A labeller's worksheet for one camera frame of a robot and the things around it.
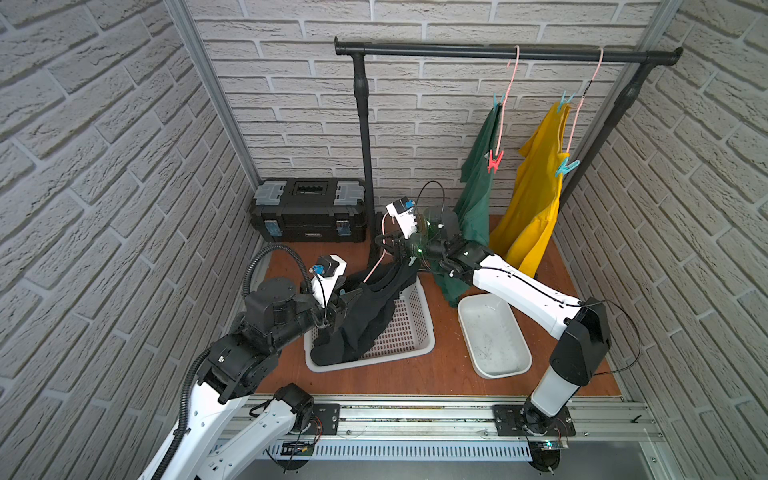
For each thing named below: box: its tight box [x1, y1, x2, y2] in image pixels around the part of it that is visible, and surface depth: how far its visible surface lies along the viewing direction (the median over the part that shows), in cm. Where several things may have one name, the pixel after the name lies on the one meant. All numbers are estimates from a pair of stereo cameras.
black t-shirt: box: [310, 260, 417, 366], surface depth 78 cm
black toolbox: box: [250, 177, 367, 243], surface depth 103 cm
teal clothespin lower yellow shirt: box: [555, 157, 581, 177], surface depth 58 cm
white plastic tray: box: [457, 293, 532, 379], surface depth 88 cm
